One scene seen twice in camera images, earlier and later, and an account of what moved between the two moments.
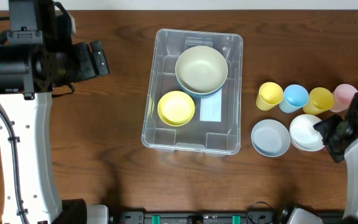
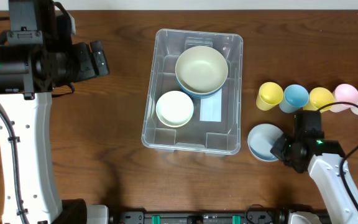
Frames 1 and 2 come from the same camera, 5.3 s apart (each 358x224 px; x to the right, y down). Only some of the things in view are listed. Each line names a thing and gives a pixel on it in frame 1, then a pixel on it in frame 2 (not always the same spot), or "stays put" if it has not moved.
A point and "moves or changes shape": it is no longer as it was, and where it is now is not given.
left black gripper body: x=81 y=61 stays put
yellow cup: x=270 y=94 stays put
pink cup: x=343 y=95 stays put
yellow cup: x=321 y=99 stays put
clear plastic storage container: x=194 y=96 stays put
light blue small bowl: x=270 y=138 moves or changes shape
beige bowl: x=201 y=69 stays put
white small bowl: x=303 y=135 moves or changes shape
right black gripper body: x=334 y=137 → x=279 y=149
